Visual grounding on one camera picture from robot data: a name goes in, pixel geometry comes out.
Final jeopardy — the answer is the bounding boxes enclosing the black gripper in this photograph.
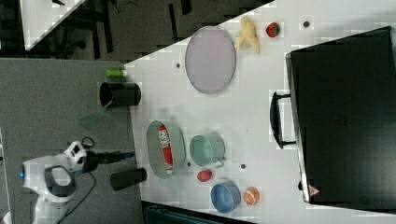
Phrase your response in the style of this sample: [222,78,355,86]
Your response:
[83,151,135,173]

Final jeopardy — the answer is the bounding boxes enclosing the red plush ketchup bottle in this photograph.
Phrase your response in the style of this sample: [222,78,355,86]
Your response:
[159,125,173,175]

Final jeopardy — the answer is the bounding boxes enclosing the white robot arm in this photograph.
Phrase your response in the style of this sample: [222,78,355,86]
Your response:
[20,140,134,224]

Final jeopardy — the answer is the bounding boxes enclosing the green oval strainer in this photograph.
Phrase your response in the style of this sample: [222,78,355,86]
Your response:
[147,120,186,179]

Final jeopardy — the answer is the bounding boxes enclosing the small dark cup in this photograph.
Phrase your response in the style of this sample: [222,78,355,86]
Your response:
[110,168,148,191]

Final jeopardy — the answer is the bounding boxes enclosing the green slotted spatula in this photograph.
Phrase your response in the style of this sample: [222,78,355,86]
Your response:
[78,101,112,125]

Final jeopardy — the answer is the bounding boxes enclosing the large black utensil holder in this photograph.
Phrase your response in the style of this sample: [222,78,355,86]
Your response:
[99,82,142,106]

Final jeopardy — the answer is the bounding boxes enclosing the green mug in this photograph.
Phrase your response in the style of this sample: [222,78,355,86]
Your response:
[190,133,225,169]

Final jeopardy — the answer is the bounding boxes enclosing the blue cup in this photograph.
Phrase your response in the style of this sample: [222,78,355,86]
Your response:
[211,180,241,214]

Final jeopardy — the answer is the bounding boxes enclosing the lavender round plate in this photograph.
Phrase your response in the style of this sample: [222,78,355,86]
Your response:
[185,26,236,94]

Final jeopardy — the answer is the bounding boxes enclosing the toy orange slice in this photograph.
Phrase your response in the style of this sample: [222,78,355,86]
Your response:
[243,187,260,205]

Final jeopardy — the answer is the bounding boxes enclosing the toy peeled banana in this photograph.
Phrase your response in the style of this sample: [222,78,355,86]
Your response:
[235,17,261,53]

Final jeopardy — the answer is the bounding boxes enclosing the small red toy strawberry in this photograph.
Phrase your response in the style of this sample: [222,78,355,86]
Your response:
[266,22,280,38]

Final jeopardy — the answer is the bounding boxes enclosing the silver black toaster oven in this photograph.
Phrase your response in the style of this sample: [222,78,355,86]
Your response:
[285,26,396,214]

